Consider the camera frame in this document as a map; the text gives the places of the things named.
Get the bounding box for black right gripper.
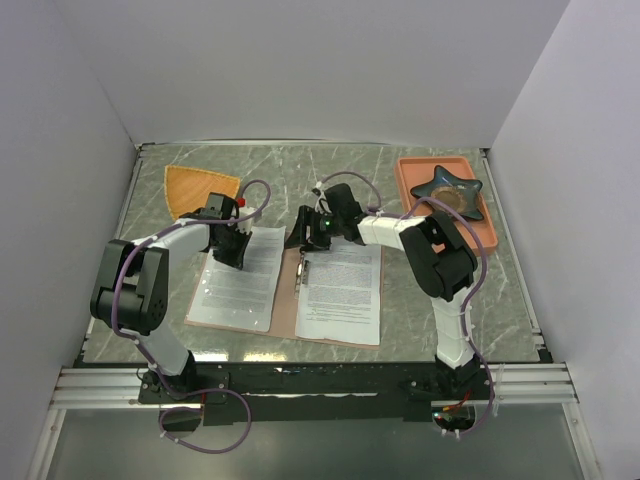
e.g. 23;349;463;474
283;206;343;254

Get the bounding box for metal folder clip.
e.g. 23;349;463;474
294;252;309;299

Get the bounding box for single printed paper sheet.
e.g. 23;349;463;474
185;227;285;333

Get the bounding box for printed paper sheets stack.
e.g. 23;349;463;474
295;239;382;347

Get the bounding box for pink file folder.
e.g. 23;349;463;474
183;239;385;350

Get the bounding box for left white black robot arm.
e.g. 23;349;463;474
90;193;256;402

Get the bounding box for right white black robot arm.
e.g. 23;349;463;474
284;183;480;399

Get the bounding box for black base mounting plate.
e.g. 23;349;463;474
138;361;491;426

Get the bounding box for dark star-shaped dish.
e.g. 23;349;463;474
410;165;484;221

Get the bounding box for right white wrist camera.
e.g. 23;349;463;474
312;182;331;214

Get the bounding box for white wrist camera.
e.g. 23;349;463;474
236;198;256;235
312;182;331;214

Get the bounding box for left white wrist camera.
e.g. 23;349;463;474
236;198;256;235

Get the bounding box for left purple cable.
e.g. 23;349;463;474
110;179;272;454

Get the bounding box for aluminium frame rail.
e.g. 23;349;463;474
49;364;578;410

